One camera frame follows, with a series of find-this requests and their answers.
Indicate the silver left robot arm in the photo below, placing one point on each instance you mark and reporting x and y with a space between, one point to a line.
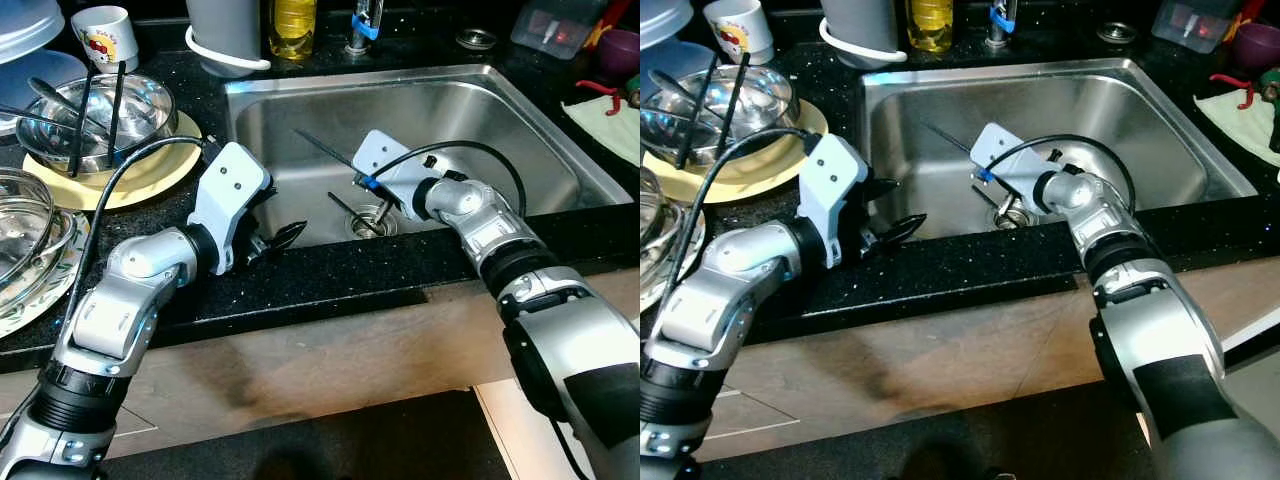
130 290
720 290

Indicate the brown kitchen cabinet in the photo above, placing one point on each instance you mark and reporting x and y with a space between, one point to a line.
950 330
350 340

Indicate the yellow plate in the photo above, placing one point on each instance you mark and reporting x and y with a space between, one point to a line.
790 180
160 185

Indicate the shiny round steel bowl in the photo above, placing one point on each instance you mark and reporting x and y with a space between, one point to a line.
770 105
145 115

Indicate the grey electric kettle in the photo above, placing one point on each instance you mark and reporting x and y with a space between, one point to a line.
222 25
858 20

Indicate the yellow oil bottle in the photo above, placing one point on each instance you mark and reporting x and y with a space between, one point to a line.
292 25
928 22

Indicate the floral print plate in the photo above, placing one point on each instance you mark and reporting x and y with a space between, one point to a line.
690 285
60 300

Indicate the metal faucet with blue tape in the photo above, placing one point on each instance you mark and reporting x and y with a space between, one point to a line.
365 25
1002 22

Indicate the white mug with cartoon print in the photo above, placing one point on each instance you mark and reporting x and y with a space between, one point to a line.
738 32
105 40

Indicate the black floor mat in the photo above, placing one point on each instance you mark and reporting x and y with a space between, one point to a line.
350 440
950 440

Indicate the steel spoon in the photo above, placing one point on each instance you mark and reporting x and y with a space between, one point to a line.
40 117
45 90
680 82

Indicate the stainless steel sink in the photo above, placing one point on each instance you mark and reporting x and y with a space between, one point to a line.
1150 110
480 120

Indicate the pale green cloth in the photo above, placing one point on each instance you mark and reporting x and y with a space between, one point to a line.
1235 130
605 140

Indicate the purple cup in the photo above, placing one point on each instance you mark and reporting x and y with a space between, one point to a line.
622 55
1258 45

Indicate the red yellow snack bag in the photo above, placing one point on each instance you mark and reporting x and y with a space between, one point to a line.
1248 10
608 15

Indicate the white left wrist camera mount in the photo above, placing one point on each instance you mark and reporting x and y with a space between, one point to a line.
232 185
835 180

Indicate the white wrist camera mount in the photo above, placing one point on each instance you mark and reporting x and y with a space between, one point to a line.
1005 155
232 185
835 180
385 160

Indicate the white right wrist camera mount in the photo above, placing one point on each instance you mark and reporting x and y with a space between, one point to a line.
385 160
1005 155

